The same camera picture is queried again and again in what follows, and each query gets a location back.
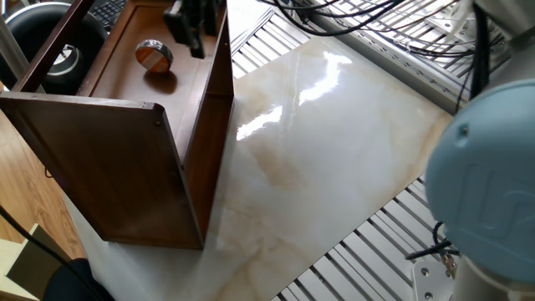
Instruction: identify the cream and olive box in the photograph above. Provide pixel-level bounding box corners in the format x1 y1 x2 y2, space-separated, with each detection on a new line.
0 223 72 301

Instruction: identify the black cable bundle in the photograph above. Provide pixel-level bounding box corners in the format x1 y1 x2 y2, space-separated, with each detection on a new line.
258 0 511 114

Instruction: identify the perforated aluminium mounting plate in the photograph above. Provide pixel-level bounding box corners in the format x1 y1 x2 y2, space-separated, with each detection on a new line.
424 0 477 43

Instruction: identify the brown wooden shelf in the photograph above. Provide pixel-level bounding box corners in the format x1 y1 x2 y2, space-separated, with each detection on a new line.
0 0 235 251

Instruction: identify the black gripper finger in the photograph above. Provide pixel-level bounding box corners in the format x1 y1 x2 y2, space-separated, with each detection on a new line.
162 0 206 59
202 0 222 37

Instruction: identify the grey aluminium frame beam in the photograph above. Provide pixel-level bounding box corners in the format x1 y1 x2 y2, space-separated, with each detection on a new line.
311 12 465 115

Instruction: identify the black computer keyboard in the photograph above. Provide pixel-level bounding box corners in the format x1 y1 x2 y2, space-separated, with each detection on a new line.
89 0 128 33

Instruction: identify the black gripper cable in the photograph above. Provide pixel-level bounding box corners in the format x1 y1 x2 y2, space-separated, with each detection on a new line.
468 3 491 101

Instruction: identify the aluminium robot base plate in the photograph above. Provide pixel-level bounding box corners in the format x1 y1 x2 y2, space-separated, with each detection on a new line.
411 258 457 301

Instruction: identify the round orange silver tape roll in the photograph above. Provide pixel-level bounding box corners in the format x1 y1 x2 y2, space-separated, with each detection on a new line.
134 38 175 74

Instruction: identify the long black floor cable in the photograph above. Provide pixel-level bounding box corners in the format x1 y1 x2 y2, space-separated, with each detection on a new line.
0 207 91 293

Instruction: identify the white marble board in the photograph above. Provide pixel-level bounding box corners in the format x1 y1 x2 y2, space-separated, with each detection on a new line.
62 36 455 301

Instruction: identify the black rounded object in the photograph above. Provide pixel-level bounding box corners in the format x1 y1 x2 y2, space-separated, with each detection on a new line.
41 258 115 301

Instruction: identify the black cable metal connector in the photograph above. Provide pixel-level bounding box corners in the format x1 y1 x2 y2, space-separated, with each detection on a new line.
404 220 461 279

